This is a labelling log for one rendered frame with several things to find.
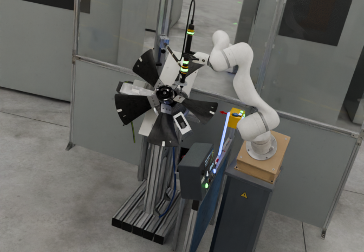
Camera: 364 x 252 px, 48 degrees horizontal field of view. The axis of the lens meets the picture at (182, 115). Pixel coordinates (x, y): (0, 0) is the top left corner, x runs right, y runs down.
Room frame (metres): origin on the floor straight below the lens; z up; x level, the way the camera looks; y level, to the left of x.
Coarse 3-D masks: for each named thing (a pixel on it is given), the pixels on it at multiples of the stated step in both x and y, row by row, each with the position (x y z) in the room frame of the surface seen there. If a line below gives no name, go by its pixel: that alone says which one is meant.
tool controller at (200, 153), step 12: (204, 144) 1.88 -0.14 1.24; (192, 156) 1.75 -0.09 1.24; (204, 156) 1.74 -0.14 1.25; (180, 168) 1.66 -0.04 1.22; (192, 168) 1.64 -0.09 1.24; (204, 168) 1.70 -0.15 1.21; (180, 180) 1.66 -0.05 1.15; (192, 180) 1.64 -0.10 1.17; (204, 180) 1.69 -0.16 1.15; (192, 192) 1.64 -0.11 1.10; (204, 192) 1.67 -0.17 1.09
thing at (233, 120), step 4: (232, 108) 2.79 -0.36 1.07; (236, 108) 2.80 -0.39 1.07; (232, 112) 2.72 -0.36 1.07; (236, 112) 2.74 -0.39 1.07; (244, 112) 2.77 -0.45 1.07; (232, 116) 2.66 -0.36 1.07; (228, 120) 2.66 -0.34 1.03; (232, 120) 2.65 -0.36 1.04; (236, 120) 2.65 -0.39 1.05; (228, 124) 2.66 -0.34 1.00; (232, 124) 2.65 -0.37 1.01; (236, 124) 2.64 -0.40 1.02
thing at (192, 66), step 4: (192, 56) 2.76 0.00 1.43; (188, 60) 2.75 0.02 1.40; (192, 60) 2.72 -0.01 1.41; (188, 64) 2.70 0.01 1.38; (192, 64) 2.68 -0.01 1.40; (196, 64) 2.66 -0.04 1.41; (200, 64) 2.64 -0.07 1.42; (204, 64) 2.63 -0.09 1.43; (188, 68) 2.66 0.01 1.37; (192, 68) 2.64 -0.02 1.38; (196, 68) 2.62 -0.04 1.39; (188, 72) 2.63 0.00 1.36; (192, 72) 2.61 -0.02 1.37; (176, 80) 2.64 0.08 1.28
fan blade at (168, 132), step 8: (160, 112) 2.45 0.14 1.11; (160, 120) 2.42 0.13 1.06; (168, 120) 2.46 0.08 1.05; (152, 128) 2.36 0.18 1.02; (160, 128) 2.38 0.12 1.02; (168, 128) 2.42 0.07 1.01; (152, 136) 2.33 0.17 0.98; (160, 136) 2.35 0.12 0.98; (168, 136) 2.38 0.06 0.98; (176, 136) 2.41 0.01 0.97; (160, 144) 2.32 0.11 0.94; (168, 144) 2.34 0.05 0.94; (176, 144) 2.37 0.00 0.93
